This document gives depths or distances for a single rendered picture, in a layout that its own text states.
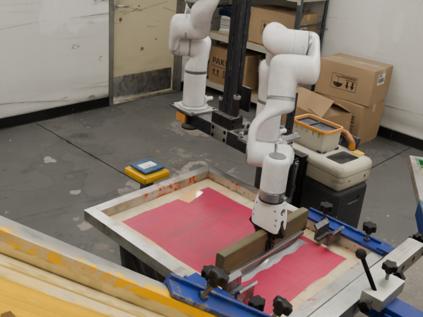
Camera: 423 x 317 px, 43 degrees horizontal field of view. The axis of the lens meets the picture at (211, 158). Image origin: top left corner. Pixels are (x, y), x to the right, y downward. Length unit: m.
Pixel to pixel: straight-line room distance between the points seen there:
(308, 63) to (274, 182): 0.35
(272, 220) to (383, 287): 0.35
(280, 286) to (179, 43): 1.10
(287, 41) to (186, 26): 0.60
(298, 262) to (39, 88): 3.93
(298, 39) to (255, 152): 0.36
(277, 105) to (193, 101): 0.79
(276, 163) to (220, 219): 0.43
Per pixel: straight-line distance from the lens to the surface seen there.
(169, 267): 1.53
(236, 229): 1.79
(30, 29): 5.08
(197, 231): 1.76
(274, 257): 1.68
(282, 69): 1.56
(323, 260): 1.72
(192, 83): 2.26
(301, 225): 1.77
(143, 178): 2.09
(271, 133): 1.98
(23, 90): 5.17
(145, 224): 1.79
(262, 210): 1.57
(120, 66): 5.78
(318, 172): 2.56
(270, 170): 1.49
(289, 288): 1.57
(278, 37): 1.65
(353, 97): 5.25
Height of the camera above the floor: 1.89
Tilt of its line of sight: 24 degrees down
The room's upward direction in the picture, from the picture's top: 5 degrees clockwise
